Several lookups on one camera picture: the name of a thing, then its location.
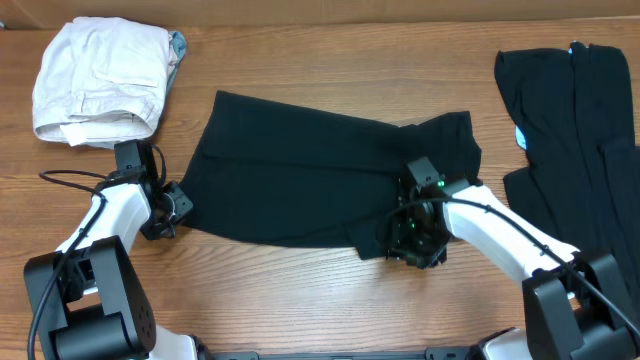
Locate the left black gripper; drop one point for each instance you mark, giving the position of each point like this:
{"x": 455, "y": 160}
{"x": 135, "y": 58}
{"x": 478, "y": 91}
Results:
{"x": 177, "y": 201}

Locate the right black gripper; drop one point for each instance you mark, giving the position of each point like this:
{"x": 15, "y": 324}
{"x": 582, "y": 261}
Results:
{"x": 404, "y": 250}

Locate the black t-shirt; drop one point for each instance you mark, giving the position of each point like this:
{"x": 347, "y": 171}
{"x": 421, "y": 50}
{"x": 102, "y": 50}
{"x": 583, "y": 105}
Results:
{"x": 275, "y": 174}

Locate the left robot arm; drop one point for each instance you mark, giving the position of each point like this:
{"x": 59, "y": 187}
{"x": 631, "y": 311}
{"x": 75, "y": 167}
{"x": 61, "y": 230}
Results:
{"x": 86, "y": 297}

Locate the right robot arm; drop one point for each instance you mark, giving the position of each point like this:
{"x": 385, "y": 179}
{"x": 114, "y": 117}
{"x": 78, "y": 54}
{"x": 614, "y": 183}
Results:
{"x": 576, "y": 304}

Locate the black clothes pile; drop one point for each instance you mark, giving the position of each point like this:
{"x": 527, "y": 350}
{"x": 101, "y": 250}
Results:
{"x": 574, "y": 108}

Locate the light blue item under pile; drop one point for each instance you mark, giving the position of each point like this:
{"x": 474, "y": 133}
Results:
{"x": 520, "y": 138}

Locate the folded beige shorts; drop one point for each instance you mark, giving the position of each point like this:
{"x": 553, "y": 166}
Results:
{"x": 102, "y": 81}

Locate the folded light blue garment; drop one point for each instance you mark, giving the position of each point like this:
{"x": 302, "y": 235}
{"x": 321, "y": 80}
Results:
{"x": 178, "y": 49}

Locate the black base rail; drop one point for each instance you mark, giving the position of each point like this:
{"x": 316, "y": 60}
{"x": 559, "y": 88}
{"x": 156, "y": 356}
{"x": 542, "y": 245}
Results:
{"x": 340, "y": 355}

